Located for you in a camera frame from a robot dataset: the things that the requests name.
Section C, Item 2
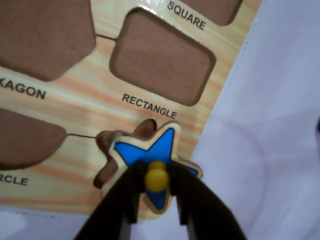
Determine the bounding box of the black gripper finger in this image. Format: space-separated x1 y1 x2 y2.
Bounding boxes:
168 161 248 240
72 161 148 240

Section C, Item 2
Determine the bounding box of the blue star puzzle piece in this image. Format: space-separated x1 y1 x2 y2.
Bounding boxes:
107 121 204 214

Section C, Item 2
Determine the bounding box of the wooden shape puzzle board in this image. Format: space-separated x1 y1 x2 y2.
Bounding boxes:
0 0 263 222

